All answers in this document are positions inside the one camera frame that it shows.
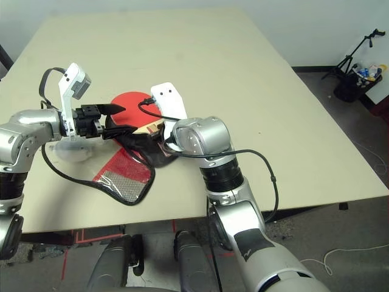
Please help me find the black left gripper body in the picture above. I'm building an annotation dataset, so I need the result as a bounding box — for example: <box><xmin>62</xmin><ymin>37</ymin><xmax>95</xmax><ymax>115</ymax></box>
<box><xmin>72</xmin><ymin>103</ymin><xmax>105</xmax><ymax>139</ymax></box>

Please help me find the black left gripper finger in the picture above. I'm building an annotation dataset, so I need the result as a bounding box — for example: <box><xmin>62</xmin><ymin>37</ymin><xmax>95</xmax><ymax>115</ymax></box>
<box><xmin>97</xmin><ymin>102</ymin><xmax>127</xmax><ymax>117</ymax></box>
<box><xmin>102</xmin><ymin>125</ymin><xmax>138</xmax><ymax>141</ymax></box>

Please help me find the red ping-pong paddle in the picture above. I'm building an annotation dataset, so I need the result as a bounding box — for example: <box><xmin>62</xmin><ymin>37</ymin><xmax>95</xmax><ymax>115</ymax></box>
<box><xmin>105</xmin><ymin>90</ymin><xmax>167</xmax><ymax>137</ymax></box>

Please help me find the grey plush keychain toy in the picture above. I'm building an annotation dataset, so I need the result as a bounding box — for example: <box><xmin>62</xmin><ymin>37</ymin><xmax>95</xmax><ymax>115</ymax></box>
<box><xmin>48</xmin><ymin>138</ymin><xmax>95</xmax><ymax>164</ymax></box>

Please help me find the red black paddle case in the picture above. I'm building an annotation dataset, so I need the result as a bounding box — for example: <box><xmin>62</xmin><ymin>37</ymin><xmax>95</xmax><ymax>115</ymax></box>
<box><xmin>41</xmin><ymin>130</ymin><xmax>187</xmax><ymax>207</ymax></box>

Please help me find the side table with black legs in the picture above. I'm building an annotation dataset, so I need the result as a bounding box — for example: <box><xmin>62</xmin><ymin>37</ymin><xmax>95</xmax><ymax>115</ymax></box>
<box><xmin>0</xmin><ymin>44</ymin><xmax>15</xmax><ymax>82</ymax></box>

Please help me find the grey left robot leg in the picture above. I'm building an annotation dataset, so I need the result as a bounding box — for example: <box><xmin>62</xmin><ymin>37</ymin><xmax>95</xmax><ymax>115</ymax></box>
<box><xmin>86</xmin><ymin>234</ymin><xmax>143</xmax><ymax>292</ymax></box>

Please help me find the grey robot leg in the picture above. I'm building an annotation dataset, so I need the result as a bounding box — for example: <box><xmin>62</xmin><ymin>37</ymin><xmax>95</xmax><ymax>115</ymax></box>
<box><xmin>173</xmin><ymin>230</ymin><xmax>226</xmax><ymax>292</ymax></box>
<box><xmin>86</xmin><ymin>234</ymin><xmax>143</xmax><ymax>292</ymax></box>

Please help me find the grey right robot leg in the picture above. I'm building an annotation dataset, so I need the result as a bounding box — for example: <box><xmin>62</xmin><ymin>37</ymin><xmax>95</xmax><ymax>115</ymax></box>
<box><xmin>173</xmin><ymin>230</ymin><xmax>226</xmax><ymax>292</ymax></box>

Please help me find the black trash bin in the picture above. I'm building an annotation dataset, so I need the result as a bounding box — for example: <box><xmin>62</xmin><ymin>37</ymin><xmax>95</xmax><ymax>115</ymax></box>
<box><xmin>333</xmin><ymin>62</ymin><xmax>383</xmax><ymax>103</ymax></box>

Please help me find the black tripod stand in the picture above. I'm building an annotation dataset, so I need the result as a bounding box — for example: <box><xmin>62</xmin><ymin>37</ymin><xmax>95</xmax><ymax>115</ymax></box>
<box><xmin>322</xmin><ymin>29</ymin><xmax>386</xmax><ymax>82</ymax></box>

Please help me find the dark red box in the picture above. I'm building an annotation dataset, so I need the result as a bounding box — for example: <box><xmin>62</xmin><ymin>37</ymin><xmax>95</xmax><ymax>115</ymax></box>
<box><xmin>369</xmin><ymin>102</ymin><xmax>389</xmax><ymax>118</ymax></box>

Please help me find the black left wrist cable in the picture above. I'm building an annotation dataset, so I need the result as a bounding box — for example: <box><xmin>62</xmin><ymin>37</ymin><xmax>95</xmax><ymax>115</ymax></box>
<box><xmin>38</xmin><ymin>66</ymin><xmax>67</xmax><ymax>107</ymax></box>

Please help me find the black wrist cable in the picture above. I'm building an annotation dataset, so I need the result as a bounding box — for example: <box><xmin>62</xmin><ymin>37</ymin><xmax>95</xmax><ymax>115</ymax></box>
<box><xmin>38</xmin><ymin>66</ymin><xmax>67</xmax><ymax>107</ymax></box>
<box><xmin>138</xmin><ymin>97</ymin><xmax>280</xmax><ymax>224</ymax></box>

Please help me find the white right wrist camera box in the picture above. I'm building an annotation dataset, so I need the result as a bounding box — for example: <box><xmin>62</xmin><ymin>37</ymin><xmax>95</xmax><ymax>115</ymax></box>
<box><xmin>151</xmin><ymin>82</ymin><xmax>188</xmax><ymax>150</ymax></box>

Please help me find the black hanging cable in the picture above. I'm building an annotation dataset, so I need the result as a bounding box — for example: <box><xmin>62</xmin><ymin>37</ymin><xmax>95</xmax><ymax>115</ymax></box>
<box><xmin>207</xmin><ymin>197</ymin><xmax>226</xmax><ymax>292</ymax></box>

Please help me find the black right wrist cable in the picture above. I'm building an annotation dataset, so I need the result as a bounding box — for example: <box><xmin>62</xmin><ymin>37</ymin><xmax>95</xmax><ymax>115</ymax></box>
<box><xmin>138</xmin><ymin>97</ymin><xmax>280</xmax><ymax>224</ymax></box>

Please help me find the thin white floor cable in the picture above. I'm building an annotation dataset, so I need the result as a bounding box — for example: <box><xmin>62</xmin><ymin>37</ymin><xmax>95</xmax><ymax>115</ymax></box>
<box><xmin>355</xmin><ymin>142</ymin><xmax>389</xmax><ymax>175</ymax></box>

